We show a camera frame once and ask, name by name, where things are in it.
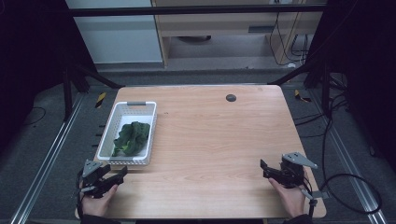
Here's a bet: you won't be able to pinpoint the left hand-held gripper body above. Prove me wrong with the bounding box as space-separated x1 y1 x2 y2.
80 159 112 200

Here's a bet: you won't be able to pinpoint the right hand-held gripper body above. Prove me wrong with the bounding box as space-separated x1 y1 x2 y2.
278 151 319 189

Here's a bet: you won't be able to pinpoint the green leafy vegetable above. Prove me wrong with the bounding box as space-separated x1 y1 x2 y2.
111 120 151 158

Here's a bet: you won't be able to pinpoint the white plastic basket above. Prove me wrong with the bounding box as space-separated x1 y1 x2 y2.
95 100 158 166

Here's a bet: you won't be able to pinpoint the person's right hand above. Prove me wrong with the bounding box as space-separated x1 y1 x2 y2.
268 176 308 219

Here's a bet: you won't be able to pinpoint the person's left hand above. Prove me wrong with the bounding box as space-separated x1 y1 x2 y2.
80 183 120 217

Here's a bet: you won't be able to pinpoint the yellow black striped tape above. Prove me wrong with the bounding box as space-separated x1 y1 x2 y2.
94 91 107 109
293 89 312 104

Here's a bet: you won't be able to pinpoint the black metal stand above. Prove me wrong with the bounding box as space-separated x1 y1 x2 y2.
61 62 126 123
267 57 332 118

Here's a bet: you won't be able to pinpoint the dark curtain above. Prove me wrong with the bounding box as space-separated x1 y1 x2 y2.
0 0 97 153
306 0 396 175

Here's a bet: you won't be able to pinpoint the white cabinet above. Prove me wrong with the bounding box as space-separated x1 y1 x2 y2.
64 0 163 65

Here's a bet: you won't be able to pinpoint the wooden desk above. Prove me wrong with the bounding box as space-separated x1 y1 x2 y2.
150 0 329 68

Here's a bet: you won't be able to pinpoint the left hand-held gripper cable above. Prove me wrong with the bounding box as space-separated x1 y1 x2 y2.
75 169 86 219

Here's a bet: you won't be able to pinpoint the hand-held gripper cable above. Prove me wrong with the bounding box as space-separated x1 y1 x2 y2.
75 169 86 219
299 178 331 219

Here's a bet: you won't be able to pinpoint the right hand-held gripper cable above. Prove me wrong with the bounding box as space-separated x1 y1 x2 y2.
299 178 331 219

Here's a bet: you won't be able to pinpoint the black floor cable loop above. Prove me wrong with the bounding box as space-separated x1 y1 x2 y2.
293 90 383 216

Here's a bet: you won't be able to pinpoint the aluminium floor rail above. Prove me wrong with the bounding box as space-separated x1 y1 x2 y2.
8 92 86 224
309 88 389 224

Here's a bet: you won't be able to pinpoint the thin black floor cable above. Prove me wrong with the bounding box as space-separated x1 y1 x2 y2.
21 105 48 127

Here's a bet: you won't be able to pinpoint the black hanging desk cables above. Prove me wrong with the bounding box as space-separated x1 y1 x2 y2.
268 11 310 67

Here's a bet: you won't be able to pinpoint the black horizontal frame bar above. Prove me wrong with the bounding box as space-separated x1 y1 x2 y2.
66 4 329 18

